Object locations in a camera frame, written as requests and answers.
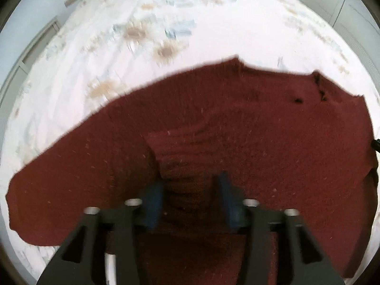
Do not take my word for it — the white wardrobe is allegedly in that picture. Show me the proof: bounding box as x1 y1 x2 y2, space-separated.
292 0 380 76

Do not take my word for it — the floral duvet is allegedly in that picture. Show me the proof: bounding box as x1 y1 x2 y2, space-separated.
0 0 380 282

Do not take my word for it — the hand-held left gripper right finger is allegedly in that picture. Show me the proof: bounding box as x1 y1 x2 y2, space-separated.
215 171 347 285

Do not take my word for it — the dark red towel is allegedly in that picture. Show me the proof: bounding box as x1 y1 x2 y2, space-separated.
6 56 380 285

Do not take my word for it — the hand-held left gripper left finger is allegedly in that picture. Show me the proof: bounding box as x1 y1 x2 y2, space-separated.
36 180 166 285

